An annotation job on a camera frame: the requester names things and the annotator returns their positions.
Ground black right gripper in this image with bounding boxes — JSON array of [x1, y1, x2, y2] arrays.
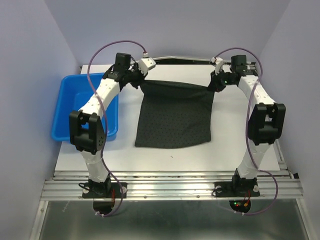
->
[[208, 67, 236, 93]]

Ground black dotted skirt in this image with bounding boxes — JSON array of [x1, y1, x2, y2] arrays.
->
[[134, 80, 214, 149]]

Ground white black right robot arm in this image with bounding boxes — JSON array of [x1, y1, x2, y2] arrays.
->
[[208, 55, 286, 195]]

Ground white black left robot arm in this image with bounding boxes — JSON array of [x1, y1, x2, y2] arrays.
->
[[69, 53, 156, 197]]

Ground blue plastic bin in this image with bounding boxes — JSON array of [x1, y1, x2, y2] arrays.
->
[[51, 74, 119, 142]]

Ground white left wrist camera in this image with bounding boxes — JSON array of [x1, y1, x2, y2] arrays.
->
[[137, 52, 156, 76]]

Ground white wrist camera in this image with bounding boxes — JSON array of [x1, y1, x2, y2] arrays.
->
[[137, 52, 156, 76], [210, 56, 224, 75]]

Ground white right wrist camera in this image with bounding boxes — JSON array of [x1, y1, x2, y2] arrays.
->
[[210, 56, 224, 75]]

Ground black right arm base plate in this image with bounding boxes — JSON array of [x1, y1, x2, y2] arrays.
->
[[213, 181, 261, 198]]

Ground right side aluminium rail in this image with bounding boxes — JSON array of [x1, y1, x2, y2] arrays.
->
[[249, 61, 293, 176]]

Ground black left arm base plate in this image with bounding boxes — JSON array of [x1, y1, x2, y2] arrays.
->
[[78, 180, 128, 199]]

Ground aluminium table edge rail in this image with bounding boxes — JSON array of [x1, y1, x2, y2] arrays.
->
[[40, 169, 304, 201]]

